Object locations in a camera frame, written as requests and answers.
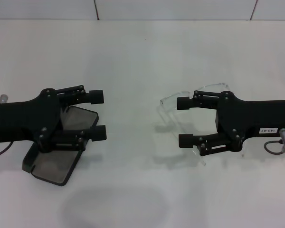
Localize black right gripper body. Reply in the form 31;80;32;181
215;90;285;152

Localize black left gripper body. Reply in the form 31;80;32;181
0;88;62;152

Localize clear plastic glasses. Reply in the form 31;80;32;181
159;82;245;167

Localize black glasses case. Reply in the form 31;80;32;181
22;105;100;187

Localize grey right gripper cable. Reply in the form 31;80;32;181
263;139;285;155

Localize dark left gripper cable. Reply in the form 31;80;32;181
0;141;16;158

